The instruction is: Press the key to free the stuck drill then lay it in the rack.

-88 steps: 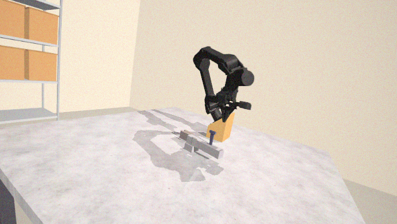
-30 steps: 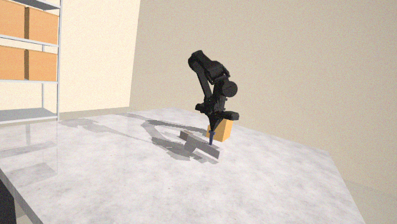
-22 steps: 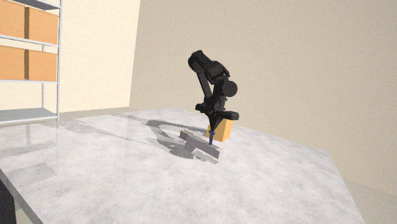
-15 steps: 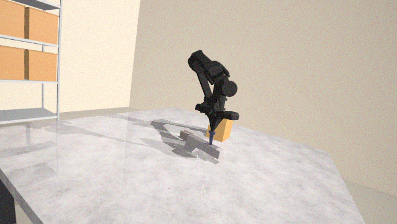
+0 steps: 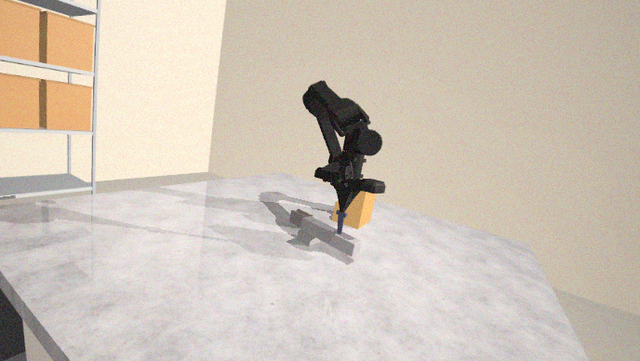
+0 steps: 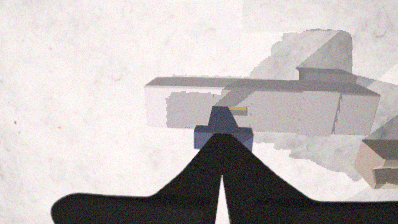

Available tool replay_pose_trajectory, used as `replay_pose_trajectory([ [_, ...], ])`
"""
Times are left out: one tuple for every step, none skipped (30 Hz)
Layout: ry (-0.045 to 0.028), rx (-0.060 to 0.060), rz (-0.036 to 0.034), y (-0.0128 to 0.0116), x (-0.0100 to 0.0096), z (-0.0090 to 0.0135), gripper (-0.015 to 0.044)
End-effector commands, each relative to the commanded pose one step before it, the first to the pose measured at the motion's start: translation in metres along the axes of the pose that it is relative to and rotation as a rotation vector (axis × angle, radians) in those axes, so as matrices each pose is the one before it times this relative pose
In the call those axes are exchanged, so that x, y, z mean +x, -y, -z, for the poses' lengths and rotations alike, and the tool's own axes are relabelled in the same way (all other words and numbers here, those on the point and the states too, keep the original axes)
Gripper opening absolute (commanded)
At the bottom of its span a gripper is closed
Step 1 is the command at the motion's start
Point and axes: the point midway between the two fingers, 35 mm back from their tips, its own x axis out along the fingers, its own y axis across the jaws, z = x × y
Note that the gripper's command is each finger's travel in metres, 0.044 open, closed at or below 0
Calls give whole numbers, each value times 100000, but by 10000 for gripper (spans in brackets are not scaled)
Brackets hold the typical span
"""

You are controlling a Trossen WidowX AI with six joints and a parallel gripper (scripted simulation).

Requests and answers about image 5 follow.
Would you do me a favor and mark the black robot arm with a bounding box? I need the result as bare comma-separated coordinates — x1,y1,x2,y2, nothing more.
302,81,382,184

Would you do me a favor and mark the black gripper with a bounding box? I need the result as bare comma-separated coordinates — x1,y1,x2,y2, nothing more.
314,151,386,212

